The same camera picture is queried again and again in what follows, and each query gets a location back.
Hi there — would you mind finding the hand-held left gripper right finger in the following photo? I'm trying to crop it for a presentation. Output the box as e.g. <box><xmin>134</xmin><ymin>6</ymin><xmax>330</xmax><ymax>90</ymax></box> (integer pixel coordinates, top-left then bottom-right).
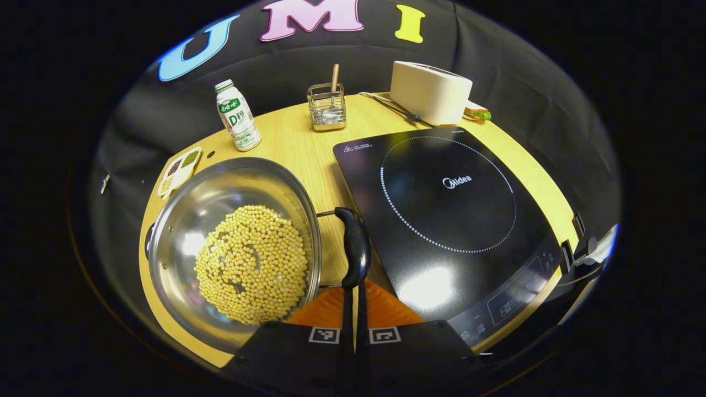
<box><xmin>354</xmin><ymin>280</ymin><xmax>486</xmax><ymax>397</ymax></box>

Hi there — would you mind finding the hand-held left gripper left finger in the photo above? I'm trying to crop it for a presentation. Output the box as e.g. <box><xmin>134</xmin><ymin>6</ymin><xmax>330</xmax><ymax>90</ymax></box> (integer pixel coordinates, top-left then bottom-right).
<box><xmin>221</xmin><ymin>284</ymin><xmax>355</xmax><ymax>397</ymax></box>

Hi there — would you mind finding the black induction cooktop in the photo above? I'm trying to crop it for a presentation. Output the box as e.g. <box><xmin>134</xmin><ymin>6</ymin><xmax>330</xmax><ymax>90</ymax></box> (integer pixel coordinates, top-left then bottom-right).
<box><xmin>333</xmin><ymin>127</ymin><xmax>571</xmax><ymax>348</ymax></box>

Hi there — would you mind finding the steel pot with black handle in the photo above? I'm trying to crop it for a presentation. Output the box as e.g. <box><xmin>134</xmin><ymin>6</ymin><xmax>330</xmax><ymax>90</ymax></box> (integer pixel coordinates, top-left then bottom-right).
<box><xmin>145</xmin><ymin>157</ymin><xmax>371</xmax><ymax>353</ymax></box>

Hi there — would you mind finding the pile of soybeans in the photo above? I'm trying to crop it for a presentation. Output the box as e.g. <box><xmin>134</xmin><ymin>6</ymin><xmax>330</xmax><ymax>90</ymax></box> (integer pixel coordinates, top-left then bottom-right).
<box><xmin>194</xmin><ymin>205</ymin><xmax>308</xmax><ymax>325</ymax></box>

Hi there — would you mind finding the white divided dish of beans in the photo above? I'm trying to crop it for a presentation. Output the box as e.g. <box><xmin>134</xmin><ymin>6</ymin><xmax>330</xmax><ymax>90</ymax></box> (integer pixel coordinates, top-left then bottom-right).
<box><xmin>157</xmin><ymin>147</ymin><xmax>202</xmax><ymax>199</ymax></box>

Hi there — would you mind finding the white drink bottle green label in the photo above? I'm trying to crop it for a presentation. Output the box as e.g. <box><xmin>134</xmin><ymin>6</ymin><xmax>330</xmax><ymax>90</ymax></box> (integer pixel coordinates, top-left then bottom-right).
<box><xmin>215</xmin><ymin>79</ymin><xmax>262</xmax><ymax>152</ymax></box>

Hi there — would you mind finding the white toaster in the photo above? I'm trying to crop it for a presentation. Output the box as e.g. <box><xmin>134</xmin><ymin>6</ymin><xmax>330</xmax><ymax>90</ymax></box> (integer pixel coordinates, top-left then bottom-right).
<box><xmin>389</xmin><ymin>61</ymin><xmax>473</xmax><ymax>126</ymax></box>

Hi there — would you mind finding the black backdrop cloth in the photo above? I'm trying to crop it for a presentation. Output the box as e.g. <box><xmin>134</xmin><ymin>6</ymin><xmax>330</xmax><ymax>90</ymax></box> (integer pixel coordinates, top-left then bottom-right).
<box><xmin>88</xmin><ymin>0</ymin><xmax>621</xmax><ymax>331</ymax></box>

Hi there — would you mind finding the wire utensil holder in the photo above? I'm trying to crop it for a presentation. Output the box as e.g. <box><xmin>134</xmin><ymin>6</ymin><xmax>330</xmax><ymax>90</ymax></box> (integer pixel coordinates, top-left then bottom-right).
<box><xmin>307</xmin><ymin>83</ymin><xmax>347</xmax><ymax>132</ymax></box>

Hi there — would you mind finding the toaster power cable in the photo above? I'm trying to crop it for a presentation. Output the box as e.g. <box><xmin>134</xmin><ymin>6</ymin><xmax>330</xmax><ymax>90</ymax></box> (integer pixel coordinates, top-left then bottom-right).
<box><xmin>359</xmin><ymin>91</ymin><xmax>422</xmax><ymax>123</ymax></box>

